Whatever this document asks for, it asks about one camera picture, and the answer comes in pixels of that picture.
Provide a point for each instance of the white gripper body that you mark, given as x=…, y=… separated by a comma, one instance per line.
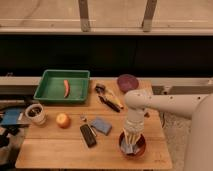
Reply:
x=134, y=123

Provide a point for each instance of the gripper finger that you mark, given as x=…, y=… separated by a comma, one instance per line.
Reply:
x=137, y=140
x=127, y=138

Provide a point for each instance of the grey-blue towel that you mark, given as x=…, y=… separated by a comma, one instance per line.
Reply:
x=127, y=148

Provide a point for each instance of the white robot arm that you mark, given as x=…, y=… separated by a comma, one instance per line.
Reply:
x=198, y=107

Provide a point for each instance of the red bowl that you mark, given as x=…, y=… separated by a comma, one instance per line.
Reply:
x=139, y=148

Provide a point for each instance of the purple bowl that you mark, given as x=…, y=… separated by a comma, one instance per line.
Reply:
x=127, y=82

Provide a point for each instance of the brown dried item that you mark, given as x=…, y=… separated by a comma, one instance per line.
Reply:
x=146, y=114

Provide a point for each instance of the blue sponge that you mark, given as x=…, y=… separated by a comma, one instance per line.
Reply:
x=101, y=125

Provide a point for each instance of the black remote control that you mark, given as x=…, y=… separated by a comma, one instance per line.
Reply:
x=88, y=135

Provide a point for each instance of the orange apple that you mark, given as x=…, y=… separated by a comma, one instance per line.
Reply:
x=63, y=120

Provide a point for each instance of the green plastic tray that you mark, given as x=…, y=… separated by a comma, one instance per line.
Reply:
x=51, y=86

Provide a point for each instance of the white cup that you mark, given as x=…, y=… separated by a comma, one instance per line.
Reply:
x=35, y=113

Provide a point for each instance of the blue box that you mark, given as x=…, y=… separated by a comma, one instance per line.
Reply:
x=11, y=117

